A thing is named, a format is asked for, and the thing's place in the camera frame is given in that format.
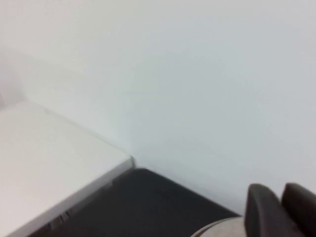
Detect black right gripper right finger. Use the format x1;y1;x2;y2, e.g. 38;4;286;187
281;182;316;237

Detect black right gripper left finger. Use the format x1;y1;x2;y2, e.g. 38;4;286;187
243;184;291;237

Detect white side table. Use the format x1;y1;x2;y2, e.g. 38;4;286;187
0;100;136;237

